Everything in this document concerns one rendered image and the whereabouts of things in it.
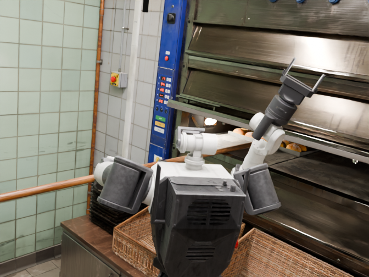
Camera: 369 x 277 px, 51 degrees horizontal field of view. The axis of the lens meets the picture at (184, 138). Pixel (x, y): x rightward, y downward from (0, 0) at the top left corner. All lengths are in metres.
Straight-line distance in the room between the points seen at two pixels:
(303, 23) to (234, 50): 0.39
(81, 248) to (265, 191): 1.49
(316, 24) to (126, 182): 1.22
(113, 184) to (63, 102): 1.85
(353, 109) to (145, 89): 1.36
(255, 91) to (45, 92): 1.47
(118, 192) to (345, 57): 1.19
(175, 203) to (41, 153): 2.02
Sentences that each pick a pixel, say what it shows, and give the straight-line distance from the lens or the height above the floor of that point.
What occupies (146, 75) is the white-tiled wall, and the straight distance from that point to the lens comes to 2.62.
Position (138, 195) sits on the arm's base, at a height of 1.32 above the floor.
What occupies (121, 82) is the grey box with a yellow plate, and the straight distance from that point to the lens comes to 2.75.
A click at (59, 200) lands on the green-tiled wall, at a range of 3.17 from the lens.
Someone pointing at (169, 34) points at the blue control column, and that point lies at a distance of 2.45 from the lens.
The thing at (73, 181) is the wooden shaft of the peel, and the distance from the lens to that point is 1.58.
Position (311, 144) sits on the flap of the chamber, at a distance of 1.78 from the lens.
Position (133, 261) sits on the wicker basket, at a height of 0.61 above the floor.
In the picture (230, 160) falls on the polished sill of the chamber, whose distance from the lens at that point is 2.20.
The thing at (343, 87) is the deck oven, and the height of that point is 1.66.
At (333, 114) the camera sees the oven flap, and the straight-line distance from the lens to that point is 1.90.
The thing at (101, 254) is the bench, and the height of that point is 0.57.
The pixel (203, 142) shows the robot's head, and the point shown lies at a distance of 1.17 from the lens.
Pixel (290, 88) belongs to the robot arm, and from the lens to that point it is 1.35.
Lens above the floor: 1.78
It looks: 14 degrees down
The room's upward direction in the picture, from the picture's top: 7 degrees clockwise
